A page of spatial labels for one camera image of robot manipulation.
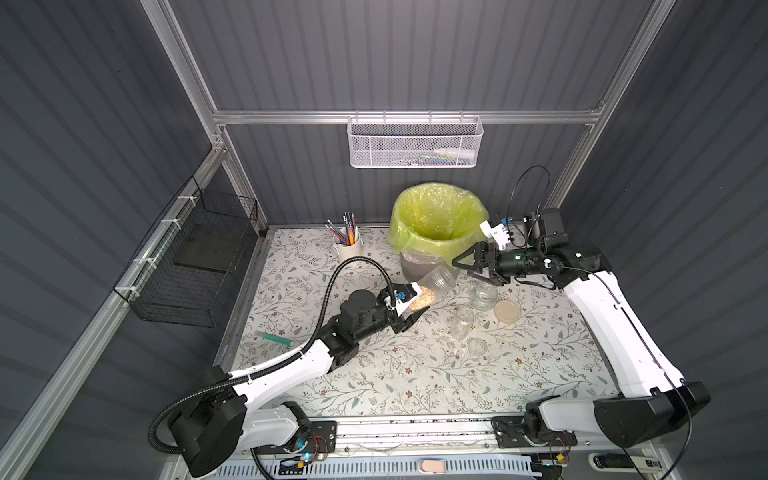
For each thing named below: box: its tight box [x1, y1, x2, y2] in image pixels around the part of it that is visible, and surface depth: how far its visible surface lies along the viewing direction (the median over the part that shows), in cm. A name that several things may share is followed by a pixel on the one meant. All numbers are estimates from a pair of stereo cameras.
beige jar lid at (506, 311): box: [493, 300, 521, 324], surface depth 96 cm
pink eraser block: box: [422, 460, 446, 474], surface depth 69 cm
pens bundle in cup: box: [324, 211, 359, 245], surface depth 106 cm
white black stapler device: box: [588, 453, 662, 472], surface depth 68 cm
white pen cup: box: [333, 233, 362, 263], surface depth 105 cm
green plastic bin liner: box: [389, 183, 489, 267], surface depth 94 cm
